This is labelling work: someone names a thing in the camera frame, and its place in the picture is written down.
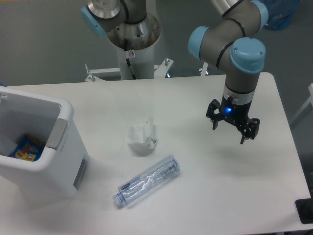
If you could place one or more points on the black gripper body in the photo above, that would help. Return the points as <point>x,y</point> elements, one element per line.
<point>234,114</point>

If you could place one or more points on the blue plastic bag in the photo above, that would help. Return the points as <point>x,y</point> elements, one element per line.
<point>280,13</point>

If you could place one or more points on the white frame at right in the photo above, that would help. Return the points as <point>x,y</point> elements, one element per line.
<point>304,110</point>

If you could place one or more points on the white trash can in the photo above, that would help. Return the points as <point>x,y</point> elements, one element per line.
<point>61,166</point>

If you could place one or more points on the white paper trash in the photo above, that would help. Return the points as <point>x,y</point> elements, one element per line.
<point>141,137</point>

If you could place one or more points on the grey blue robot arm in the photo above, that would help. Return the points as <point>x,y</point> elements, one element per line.
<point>230,47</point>

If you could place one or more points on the blue yellow snack wrapper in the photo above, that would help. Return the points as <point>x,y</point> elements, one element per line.
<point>29,149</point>

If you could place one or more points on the clear plastic bottle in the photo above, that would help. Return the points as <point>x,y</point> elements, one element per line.
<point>158,174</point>

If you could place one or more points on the white pedestal foot bracket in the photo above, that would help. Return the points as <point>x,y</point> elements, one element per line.
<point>128,72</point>

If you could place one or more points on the black device at edge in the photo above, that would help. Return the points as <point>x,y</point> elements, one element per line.
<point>305,210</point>

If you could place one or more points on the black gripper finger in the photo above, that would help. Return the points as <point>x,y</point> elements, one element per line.
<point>250,130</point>
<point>213,113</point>

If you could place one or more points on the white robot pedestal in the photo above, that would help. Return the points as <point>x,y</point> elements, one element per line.
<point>135,43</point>

